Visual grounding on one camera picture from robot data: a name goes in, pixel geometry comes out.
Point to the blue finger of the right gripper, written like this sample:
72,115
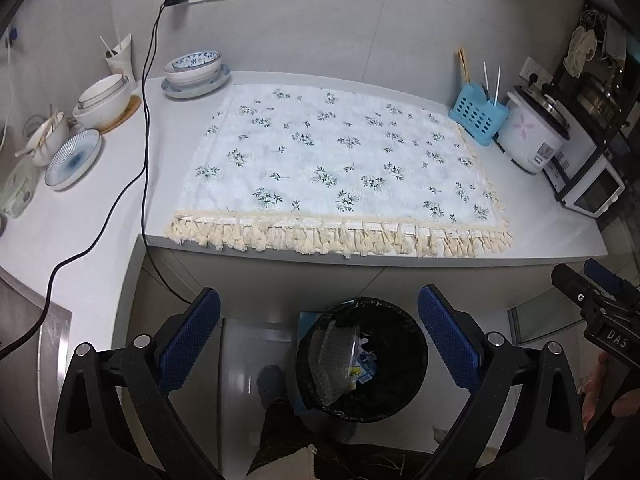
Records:
615,286

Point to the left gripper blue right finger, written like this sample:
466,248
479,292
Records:
454,336

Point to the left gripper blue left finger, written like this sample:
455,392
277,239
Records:
182,338

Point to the blue milk carton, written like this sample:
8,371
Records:
363,366

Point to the black trash bin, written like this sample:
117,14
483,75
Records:
401,361

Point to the white rice cooker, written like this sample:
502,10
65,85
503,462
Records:
534,129

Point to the blue utensil holder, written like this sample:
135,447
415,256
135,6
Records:
478,116

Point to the black metal rack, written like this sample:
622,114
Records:
597,82

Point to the floral white tablecloth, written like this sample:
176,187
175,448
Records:
320,171

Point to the blue striped plate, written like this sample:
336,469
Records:
73,160

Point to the white straw right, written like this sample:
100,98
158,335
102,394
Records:
497,86

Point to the white straw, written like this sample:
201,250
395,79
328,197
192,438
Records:
485,84
497,86

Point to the white straw left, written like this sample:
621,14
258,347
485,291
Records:
485,84

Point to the white bowl with chopsticks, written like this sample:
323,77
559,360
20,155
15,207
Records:
46,140

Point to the wooden round coaster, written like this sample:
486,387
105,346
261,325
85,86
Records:
131,109

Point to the white stacked bowls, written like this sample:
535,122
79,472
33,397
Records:
99,106

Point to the wooden chopsticks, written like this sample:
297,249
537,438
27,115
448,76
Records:
464,69

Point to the white plate under bowl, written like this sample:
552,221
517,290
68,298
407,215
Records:
193,91

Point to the blue patterned bowl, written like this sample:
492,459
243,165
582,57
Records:
193,68

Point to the white cup with sticks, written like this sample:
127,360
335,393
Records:
119,58

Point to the right wall socket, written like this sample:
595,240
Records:
532,73

